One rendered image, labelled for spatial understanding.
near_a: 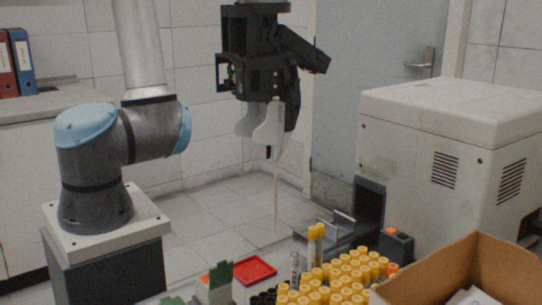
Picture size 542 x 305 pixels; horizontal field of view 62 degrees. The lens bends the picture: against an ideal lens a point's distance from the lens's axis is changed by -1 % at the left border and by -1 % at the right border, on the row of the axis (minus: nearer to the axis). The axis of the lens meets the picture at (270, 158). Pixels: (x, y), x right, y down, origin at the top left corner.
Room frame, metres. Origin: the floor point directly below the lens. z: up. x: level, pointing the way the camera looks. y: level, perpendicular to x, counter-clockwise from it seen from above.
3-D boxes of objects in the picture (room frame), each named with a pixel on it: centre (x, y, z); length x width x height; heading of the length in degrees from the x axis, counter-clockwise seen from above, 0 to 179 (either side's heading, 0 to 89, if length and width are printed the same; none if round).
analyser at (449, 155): (0.82, -0.35, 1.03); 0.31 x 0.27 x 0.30; 127
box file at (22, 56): (2.26, 1.25, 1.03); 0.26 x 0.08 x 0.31; 36
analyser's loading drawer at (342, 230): (0.78, -0.14, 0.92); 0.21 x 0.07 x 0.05; 127
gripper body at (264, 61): (0.58, 0.02, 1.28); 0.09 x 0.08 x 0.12; 128
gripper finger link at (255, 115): (0.60, 0.02, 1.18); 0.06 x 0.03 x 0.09; 128
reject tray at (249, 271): (0.70, 0.03, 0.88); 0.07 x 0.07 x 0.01; 37
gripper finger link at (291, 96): (0.58, -0.02, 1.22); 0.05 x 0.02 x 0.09; 38
